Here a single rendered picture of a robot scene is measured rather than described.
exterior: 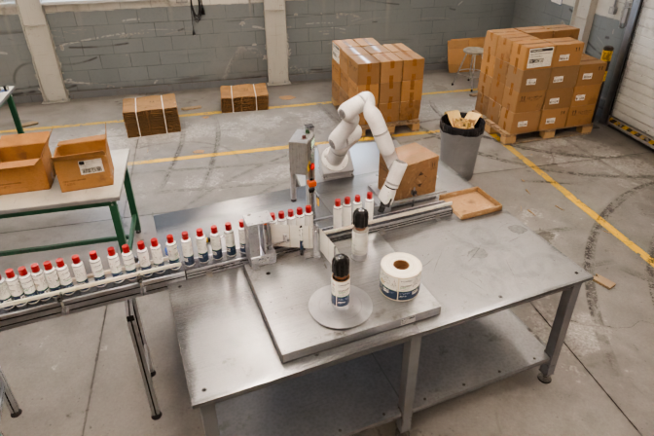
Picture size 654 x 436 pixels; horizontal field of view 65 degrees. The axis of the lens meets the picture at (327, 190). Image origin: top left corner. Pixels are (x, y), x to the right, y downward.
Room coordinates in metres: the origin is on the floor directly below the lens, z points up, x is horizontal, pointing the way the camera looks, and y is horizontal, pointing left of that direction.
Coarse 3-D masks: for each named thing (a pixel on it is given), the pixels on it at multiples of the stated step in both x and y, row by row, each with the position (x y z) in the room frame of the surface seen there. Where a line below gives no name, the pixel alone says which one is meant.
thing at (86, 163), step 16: (64, 144) 3.39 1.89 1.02; (80, 144) 3.42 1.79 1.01; (96, 144) 3.45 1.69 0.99; (64, 160) 3.14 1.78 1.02; (80, 160) 3.17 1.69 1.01; (96, 160) 3.20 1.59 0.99; (64, 176) 3.13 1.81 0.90; (80, 176) 3.16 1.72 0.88; (96, 176) 3.20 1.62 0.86; (112, 176) 3.27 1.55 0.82; (64, 192) 3.12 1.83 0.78
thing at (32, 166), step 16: (0, 144) 3.37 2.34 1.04; (16, 144) 3.38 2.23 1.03; (32, 144) 3.40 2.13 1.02; (48, 144) 3.42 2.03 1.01; (0, 160) 3.33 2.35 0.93; (16, 160) 3.36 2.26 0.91; (32, 160) 3.13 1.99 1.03; (48, 160) 3.32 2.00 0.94; (0, 176) 3.10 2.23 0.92; (16, 176) 3.12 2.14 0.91; (32, 176) 3.15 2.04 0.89; (48, 176) 3.20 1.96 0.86; (0, 192) 3.09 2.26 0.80; (16, 192) 3.11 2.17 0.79
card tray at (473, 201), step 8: (456, 192) 2.96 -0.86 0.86; (464, 192) 2.98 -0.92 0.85; (472, 192) 3.00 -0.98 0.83; (480, 192) 2.98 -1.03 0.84; (448, 200) 2.89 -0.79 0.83; (456, 200) 2.89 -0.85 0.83; (464, 200) 2.89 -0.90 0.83; (472, 200) 2.89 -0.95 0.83; (480, 200) 2.89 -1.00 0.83; (488, 200) 2.89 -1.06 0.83; (496, 200) 2.83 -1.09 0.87; (456, 208) 2.80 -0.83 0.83; (464, 208) 2.80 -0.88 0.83; (472, 208) 2.79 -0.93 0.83; (480, 208) 2.79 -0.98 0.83; (488, 208) 2.74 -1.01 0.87; (496, 208) 2.77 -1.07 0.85; (464, 216) 2.68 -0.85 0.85; (472, 216) 2.70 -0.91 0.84
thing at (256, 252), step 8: (248, 232) 2.16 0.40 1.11; (256, 232) 2.17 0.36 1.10; (264, 232) 2.19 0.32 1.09; (248, 240) 2.16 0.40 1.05; (256, 240) 2.17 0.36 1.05; (264, 240) 2.18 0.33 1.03; (248, 248) 2.18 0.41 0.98; (256, 248) 2.16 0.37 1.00; (264, 248) 2.18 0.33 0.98; (272, 248) 2.24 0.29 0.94; (248, 256) 2.20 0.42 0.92; (256, 256) 2.16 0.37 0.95; (264, 256) 2.18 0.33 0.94; (272, 256) 2.20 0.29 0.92; (264, 264) 2.17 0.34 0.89
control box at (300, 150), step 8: (296, 136) 2.50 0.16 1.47; (288, 144) 2.45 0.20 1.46; (296, 144) 2.43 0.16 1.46; (304, 144) 2.43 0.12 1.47; (296, 152) 2.44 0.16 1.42; (304, 152) 2.43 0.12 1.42; (296, 160) 2.44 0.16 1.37; (304, 160) 2.43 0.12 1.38; (312, 160) 2.53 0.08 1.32; (296, 168) 2.44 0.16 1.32; (304, 168) 2.43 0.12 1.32
